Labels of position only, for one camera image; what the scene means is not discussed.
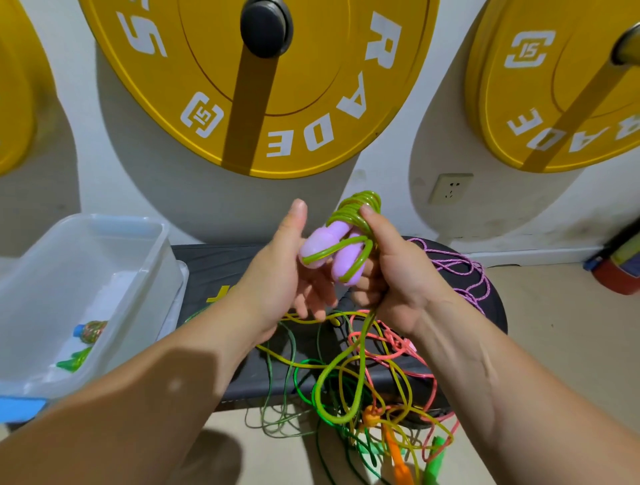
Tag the person's left hand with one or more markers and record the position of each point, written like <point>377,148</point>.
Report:
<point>280,285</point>

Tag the person's right hand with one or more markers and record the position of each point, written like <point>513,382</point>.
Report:
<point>410,290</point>

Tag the clear plastic storage bin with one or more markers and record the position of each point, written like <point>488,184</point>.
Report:
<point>75,285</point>

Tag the person's left forearm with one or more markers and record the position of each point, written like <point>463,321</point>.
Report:
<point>110,415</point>

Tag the person's right forearm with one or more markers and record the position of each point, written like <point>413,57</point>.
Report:
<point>550,400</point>

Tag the black aerobic step platform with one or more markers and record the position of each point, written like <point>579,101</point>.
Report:
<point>210,265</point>

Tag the translucent plastic lid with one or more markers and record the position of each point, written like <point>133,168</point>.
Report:
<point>181,300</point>

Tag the large yellow weight plate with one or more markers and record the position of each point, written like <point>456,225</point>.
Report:
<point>340,90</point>

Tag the red fire extinguisher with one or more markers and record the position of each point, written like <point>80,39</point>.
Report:
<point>620,270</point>

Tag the black plate peg cap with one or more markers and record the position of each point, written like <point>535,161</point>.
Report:
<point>266,25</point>

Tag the blue plastic piece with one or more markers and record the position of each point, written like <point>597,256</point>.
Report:
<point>20,410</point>

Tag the white wall socket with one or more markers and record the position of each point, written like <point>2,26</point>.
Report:
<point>451,189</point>

